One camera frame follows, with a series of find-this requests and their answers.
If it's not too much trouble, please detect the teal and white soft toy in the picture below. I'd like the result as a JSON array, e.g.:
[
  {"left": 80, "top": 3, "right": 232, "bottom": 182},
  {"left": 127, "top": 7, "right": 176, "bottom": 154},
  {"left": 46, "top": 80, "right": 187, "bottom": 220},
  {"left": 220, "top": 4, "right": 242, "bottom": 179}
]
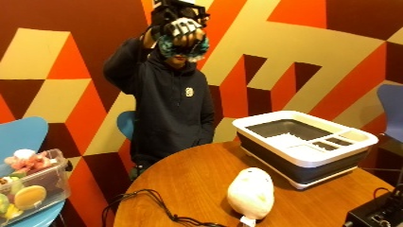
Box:
[{"left": 156, "top": 32, "right": 212, "bottom": 63}]

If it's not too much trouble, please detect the the person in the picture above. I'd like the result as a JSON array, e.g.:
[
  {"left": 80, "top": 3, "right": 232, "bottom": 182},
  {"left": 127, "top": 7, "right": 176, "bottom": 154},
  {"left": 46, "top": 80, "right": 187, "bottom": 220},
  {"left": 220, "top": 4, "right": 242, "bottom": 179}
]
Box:
[{"left": 103, "top": 31, "right": 218, "bottom": 182}]

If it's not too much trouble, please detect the small blue chair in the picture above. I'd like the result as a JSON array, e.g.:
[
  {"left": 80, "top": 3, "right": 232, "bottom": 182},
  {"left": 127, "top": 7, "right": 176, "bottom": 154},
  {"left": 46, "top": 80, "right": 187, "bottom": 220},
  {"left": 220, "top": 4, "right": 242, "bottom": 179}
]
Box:
[{"left": 116, "top": 110, "right": 139, "bottom": 142}]

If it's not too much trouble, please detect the white and grey dish tub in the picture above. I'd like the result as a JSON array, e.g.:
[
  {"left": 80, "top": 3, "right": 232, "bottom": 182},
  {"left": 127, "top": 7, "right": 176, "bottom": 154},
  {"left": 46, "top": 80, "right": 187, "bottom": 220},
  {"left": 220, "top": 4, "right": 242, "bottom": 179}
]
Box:
[{"left": 230, "top": 110, "right": 381, "bottom": 191}]

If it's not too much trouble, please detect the large blue chair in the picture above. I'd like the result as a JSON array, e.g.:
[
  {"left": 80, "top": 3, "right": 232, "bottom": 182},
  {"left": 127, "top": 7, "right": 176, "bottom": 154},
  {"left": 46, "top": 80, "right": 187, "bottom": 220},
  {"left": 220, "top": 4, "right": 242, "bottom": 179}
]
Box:
[{"left": 0, "top": 115, "right": 67, "bottom": 227}]

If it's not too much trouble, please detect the lilac blue chair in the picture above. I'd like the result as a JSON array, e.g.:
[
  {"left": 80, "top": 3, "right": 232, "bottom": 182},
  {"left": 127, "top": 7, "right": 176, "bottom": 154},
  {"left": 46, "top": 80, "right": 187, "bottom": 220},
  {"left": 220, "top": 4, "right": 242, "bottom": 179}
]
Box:
[{"left": 375, "top": 83, "right": 403, "bottom": 145}]

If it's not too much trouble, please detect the white round toy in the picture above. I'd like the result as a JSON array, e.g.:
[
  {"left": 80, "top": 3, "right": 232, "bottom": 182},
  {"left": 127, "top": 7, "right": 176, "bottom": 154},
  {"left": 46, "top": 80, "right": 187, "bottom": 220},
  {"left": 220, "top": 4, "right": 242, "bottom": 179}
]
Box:
[{"left": 12, "top": 148, "right": 38, "bottom": 161}]

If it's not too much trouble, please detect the pink soft toy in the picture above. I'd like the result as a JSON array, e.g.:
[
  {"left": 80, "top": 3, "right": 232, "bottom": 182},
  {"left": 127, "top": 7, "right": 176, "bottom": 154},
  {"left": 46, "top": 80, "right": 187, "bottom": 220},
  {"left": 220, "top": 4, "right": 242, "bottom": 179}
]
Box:
[{"left": 3, "top": 151, "right": 56, "bottom": 174}]

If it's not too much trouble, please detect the clear plastic box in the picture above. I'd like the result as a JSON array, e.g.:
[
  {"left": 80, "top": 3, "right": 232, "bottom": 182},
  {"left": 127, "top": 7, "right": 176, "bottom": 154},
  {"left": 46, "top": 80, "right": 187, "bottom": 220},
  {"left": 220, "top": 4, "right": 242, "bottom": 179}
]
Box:
[{"left": 0, "top": 148, "right": 74, "bottom": 227}]

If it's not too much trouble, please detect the white toy tag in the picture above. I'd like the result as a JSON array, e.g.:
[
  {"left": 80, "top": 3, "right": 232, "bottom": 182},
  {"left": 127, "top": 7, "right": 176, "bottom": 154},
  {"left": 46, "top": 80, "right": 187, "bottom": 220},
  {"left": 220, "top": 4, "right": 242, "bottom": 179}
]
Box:
[{"left": 238, "top": 215, "right": 257, "bottom": 227}]

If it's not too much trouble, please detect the yellow round toy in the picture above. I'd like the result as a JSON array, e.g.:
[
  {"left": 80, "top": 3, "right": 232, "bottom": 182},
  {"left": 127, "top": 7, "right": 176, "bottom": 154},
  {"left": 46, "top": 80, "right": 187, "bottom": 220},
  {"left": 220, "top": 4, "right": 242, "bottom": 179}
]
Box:
[{"left": 12, "top": 184, "right": 48, "bottom": 211}]

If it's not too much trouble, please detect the yellow green toy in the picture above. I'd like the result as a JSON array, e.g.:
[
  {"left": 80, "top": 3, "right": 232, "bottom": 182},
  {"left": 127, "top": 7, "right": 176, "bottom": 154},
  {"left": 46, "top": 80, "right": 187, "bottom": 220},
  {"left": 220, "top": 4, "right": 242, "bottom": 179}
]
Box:
[{"left": 0, "top": 192, "right": 23, "bottom": 220}]

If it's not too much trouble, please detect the black electronic device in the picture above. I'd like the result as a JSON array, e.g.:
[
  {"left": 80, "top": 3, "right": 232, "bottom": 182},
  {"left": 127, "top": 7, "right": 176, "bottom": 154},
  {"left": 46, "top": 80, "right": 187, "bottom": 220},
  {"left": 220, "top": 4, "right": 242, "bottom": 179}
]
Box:
[{"left": 344, "top": 183, "right": 403, "bottom": 227}]

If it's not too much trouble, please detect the black cable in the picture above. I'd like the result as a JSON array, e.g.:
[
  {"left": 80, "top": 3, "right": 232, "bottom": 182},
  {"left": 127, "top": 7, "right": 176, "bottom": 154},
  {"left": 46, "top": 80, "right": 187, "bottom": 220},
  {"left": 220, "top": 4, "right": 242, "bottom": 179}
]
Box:
[{"left": 101, "top": 188, "right": 230, "bottom": 227}]

